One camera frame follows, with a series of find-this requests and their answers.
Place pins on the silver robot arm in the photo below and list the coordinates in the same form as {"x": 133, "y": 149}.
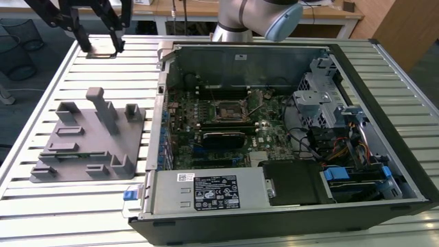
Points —
{"x": 232, "y": 15}

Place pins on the coin cell battery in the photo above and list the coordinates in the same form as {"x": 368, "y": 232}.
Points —
{"x": 268, "y": 94}

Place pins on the black mesh waste bin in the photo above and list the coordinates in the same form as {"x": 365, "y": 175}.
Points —
{"x": 26, "y": 33}
{"x": 17, "y": 61}

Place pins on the black PC case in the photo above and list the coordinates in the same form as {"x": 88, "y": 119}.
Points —
{"x": 240, "y": 226}

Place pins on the white labelled box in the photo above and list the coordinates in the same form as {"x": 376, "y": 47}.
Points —
{"x": 141, "y": 2}

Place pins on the silver drive cage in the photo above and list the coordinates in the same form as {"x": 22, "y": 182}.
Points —
{"x": 308, "y": 100}

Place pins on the black RAM slot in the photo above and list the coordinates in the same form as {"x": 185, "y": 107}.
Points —
{"x": 228, "y": 127}
{"x": 223, "y": 93}
{"x": 223, "y": 88}
{"x": 253, "y": 132}
{"x": 228, "y": 130}
{"x": 228, "y": 124}
{"x": 223, "y": 96}

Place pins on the green RAM stick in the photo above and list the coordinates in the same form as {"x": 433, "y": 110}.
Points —
{"x": 85, "y": 155}

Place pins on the black expansion slot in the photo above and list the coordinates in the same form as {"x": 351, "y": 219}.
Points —
{"x": 211, "y": 163}

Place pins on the wooden cabinet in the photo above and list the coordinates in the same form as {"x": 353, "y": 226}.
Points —
{"x": 404, "y": 31}

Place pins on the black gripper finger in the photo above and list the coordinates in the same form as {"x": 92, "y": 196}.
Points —
{"x": 117, "y": 41}
{"x": 81, "y": 38}

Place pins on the green motherboard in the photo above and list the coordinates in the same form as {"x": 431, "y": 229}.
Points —
{"x": 271, "y": 113}

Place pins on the grey parts rack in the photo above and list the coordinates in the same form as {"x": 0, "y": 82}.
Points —
{"x": 103, "y": 144}

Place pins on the black graphics card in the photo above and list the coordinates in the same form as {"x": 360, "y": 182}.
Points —
{"x": 223, "y": 141}

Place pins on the CPU socket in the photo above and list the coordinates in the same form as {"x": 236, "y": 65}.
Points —
{"x": 228, "y": 110}

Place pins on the small brown box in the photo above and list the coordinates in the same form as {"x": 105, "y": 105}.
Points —
{"x": 348, "y": 6}

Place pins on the silver power supply unit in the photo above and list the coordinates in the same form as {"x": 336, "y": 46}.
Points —
{"x": 164, "y": 190}

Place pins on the black plastic air shroud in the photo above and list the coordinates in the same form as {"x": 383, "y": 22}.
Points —
{"x": 295, "y": 182}

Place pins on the hard disk in blue carrier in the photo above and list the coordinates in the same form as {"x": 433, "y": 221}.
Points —
{"x": 336, "y": 175}

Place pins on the silver chipset heatsink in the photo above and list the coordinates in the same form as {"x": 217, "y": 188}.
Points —
{"x": 260, "y": 157}

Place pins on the wooden desk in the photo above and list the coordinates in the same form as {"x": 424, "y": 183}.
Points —
{"x": 325, "y": 14}

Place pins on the blue case latch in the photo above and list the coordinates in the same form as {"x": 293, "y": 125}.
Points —
{"x": 129, "y": 195}

